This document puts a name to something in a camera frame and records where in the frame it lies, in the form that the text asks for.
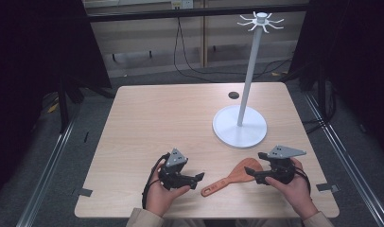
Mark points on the metal floor rail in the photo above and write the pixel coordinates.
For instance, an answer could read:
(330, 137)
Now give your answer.
(347, 160)
(45, 176)

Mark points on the wooden rice paddle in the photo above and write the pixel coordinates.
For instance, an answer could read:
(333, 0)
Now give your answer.
(235, 176)

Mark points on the person's left hand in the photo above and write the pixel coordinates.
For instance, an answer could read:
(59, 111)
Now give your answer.
(161, 197)

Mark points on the black metal stand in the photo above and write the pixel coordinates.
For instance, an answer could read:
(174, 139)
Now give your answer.
(64, 107)

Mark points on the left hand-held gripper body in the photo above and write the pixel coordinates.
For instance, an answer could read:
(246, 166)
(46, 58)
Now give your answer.
(173, 171)

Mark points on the white hook stand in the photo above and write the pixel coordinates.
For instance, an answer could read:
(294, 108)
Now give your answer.
(240, 126)

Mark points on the white wall socket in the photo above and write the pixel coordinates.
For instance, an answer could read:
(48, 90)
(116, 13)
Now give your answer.
(182, 3)

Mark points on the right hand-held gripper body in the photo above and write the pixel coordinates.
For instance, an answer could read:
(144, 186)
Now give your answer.
(281, 168)

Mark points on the black horizontal bar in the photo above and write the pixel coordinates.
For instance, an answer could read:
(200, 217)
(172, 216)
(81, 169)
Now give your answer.
(193, 13)

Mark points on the person's right hand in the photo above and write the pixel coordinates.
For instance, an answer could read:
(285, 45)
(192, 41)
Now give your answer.
(294, 194)

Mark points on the black curtain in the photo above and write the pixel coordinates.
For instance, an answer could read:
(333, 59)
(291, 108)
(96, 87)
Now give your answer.
(354, 63)
(38, 47)

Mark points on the wooden wall post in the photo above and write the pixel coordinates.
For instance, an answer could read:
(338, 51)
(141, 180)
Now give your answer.
(205, 38)

